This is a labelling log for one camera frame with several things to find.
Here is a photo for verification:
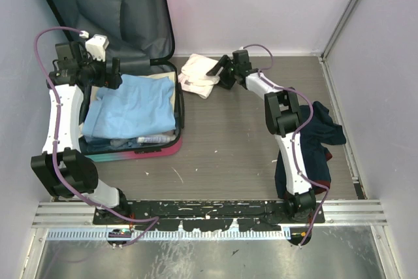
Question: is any aluminium frame rail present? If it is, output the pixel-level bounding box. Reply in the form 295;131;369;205
33;200;387;227

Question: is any blue shirt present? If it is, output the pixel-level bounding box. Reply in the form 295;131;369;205
82;74;176;139

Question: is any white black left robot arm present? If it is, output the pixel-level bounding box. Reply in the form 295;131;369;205
31;41;131;224

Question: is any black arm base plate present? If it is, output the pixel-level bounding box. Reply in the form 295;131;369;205
93;199;326;233

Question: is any small clear vial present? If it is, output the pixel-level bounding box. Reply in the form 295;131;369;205
110;139;130;148

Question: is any pink teal suitcase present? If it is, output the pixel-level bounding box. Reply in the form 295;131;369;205
46;0;184;161

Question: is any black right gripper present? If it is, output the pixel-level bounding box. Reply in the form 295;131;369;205
205;56;237;90

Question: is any white slotted cable duct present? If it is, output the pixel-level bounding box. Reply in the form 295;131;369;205
46;227;291;241

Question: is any aluminium corner post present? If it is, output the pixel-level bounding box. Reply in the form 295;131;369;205
321;0;383;61

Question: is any pink white garment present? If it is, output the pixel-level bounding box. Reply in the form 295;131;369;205
178;54;219;99

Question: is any navy garment with red trim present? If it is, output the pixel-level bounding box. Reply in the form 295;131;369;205
274;101;346;199

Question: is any beige cloth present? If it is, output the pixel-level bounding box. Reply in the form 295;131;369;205
90;72;177;110

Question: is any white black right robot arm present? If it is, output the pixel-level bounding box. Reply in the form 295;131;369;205
206;50;316;223

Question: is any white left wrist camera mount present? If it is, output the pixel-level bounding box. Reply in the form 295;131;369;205
80;31;109;62

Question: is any dark blue patterned cloth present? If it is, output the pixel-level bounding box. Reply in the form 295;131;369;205
85;137;142;153

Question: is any white plastic bottle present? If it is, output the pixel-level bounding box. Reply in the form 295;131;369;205
137;135;175;144

